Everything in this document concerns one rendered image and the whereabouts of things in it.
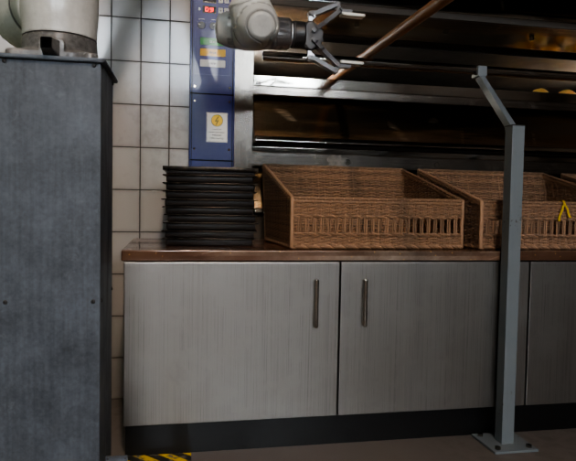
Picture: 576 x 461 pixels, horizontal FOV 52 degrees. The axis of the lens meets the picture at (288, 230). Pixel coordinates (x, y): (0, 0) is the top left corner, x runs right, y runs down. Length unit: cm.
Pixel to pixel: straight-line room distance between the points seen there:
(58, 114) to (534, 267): 141
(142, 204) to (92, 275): 91
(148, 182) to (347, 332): 91
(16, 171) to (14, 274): 21
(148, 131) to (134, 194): 23
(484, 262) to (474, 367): 32
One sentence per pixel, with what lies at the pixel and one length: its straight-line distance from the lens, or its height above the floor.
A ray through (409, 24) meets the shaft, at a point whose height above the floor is 118.
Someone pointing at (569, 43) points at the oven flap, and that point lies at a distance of 273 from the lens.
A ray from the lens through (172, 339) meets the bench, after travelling 167.
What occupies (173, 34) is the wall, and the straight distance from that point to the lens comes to 225.
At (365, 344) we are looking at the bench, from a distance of 177.
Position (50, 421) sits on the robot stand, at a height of 25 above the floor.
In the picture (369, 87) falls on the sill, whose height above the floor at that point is 116.
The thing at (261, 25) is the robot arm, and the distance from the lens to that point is 151.
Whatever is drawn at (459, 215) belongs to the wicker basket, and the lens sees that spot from 190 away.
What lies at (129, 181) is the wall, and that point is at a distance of 218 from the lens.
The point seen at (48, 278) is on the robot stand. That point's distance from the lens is 132.
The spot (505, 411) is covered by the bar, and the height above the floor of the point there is 11.
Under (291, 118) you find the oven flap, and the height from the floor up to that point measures 103.
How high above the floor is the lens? 71
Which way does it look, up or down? 3 degrees down
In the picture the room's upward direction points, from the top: 1 degrees clockwise
